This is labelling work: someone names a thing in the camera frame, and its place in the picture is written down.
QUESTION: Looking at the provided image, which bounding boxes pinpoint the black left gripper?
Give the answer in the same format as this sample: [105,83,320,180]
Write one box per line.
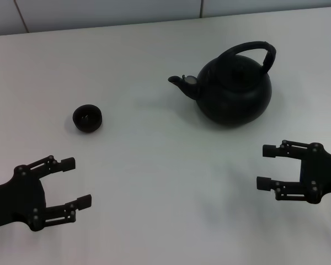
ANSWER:
[0,155,93,232]

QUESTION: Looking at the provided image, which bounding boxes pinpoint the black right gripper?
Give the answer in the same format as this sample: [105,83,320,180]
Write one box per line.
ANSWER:
[256,139,331,205]

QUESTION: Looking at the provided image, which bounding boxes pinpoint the small dark teacup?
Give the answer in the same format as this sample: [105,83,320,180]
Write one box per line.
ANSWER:
[72,104,103,134]

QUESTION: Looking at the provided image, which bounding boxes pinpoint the black round teapot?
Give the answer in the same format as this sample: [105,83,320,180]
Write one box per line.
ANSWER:
[167,40,277,128]

